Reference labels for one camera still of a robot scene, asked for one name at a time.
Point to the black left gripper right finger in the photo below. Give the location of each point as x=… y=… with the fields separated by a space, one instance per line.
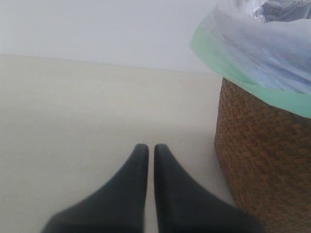
x=184 y=206

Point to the woven wicker waste basket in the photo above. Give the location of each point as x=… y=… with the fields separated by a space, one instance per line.
x=265 y=155

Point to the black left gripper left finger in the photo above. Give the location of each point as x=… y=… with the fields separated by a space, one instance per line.
x=117 y=207

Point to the white plastic bin liner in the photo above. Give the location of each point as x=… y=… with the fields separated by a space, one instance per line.
x=262 y=46

